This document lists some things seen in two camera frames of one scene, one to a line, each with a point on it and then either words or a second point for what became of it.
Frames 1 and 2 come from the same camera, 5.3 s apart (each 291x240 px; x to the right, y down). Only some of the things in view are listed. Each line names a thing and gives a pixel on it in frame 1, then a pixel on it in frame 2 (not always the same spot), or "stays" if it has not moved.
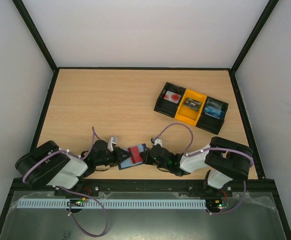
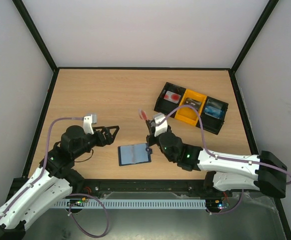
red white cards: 172,97 stays
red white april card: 135,156 to 143,114
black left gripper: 119,151 to 108,140
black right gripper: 148,156 to 151,139
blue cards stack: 213,112 stays
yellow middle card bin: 188,114 stays
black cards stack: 192,104 stays
